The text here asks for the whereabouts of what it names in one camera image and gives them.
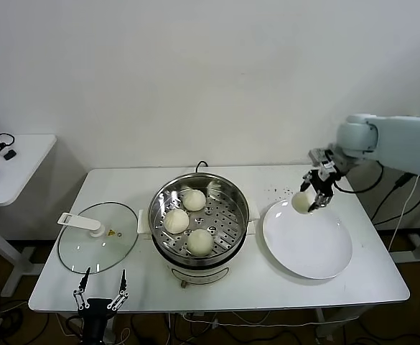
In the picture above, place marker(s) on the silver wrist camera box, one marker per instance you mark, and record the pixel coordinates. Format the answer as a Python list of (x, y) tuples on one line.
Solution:
[(321, 158)]

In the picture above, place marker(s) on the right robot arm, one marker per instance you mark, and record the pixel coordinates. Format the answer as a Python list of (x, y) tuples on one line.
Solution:
[(403, 140)]

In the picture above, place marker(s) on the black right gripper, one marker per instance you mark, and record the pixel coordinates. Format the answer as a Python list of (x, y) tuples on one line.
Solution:
[(322, 183)]

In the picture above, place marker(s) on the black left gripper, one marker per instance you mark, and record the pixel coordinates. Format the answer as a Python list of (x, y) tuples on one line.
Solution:
[(96, 307)]

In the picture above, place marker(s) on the white round plate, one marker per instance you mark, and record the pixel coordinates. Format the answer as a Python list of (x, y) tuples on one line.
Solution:
[(324, 266)]

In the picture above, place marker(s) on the white side table rounded top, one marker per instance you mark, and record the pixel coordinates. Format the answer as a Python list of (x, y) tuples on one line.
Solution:
[(23, 161)]

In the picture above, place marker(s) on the steel steamer pot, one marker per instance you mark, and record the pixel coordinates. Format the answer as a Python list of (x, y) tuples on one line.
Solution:
[(199, 276)]

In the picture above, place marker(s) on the glass pot lid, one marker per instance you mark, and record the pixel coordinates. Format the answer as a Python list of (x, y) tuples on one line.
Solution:
[(87, 251)]

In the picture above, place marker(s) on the stainless steel steamer basket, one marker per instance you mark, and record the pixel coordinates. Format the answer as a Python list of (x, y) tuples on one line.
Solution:
[(227, 230)]

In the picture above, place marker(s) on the small black device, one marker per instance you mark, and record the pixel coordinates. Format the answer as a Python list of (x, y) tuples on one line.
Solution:
[(10, 155)]

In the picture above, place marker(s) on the white steamed baozi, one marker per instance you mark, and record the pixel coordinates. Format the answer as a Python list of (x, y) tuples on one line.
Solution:
[(300, 203), (176, 221), (194, 200), (199, 243)]

